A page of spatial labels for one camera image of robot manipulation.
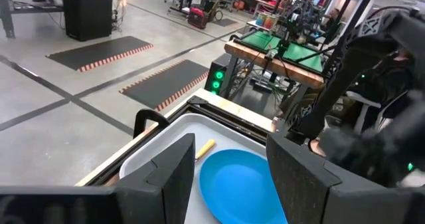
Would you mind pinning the green table mat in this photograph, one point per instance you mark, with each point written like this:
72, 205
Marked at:
299, 52

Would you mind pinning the black metal table frame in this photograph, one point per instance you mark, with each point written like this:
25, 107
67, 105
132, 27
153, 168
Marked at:
216, 111

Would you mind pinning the black rig upright post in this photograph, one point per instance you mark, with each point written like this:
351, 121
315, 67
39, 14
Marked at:
352, 28

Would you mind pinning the black floor mat striped edge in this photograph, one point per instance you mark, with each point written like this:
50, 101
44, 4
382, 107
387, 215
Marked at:
99, 51
166, 84

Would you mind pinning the colourful container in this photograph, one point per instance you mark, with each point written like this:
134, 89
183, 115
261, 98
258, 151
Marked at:
267, 20

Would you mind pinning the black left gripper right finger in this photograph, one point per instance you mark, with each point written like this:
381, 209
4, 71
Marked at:
295, 184

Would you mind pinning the black computer tower green lights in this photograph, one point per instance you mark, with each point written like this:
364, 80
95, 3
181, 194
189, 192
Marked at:
217, 74

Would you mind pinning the blue round plate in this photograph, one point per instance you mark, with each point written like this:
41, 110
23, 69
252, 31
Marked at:
239, 184

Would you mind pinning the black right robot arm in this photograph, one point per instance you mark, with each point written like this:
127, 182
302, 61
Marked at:
348, 71

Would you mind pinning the person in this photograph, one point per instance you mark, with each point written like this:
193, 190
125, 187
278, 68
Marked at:
333, 18

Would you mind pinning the white chair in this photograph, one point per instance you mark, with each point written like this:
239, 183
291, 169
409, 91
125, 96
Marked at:
363, 106

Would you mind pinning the red portable generator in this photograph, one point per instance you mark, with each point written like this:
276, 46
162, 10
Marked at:
198, 18

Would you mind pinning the grey plastic tray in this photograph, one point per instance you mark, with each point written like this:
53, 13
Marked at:
232, 141

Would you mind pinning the grey-legged workstation table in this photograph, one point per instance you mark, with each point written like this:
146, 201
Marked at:
275, 66

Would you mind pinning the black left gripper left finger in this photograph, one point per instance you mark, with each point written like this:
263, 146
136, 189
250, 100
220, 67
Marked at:
172, 171

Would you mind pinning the black speaker box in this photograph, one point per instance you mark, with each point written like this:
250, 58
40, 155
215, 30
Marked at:
87, 16

